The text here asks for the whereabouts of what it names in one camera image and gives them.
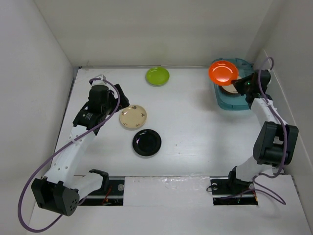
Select cream plate small flowers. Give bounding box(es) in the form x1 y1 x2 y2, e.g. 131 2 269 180
119 105 147 129

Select orange plate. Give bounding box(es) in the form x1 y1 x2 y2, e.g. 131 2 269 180
208 60 239 86

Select cream plate black patch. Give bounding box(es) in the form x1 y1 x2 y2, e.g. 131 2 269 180
222 84 238 93

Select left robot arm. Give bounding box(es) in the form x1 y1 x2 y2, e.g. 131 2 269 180
31 81 129 216

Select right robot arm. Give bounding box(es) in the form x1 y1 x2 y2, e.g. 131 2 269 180
226 70 299 193

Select teal transparent plastic bin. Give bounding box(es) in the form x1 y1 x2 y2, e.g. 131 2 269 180
213 58 254 111

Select green plate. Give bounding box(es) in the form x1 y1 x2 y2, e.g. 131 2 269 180
145 67 170 86

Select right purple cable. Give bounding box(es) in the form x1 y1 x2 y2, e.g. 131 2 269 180
221 57 287 206

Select purple cable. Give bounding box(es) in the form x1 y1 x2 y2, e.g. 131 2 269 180
221 57 287 206
18 77 122 233

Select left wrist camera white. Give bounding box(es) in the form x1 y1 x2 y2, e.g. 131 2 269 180
89 74 107 86

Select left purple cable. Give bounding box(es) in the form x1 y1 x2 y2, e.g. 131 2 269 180
18 77 122 233

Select metal rail front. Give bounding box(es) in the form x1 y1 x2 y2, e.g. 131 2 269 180
68 175 259 206

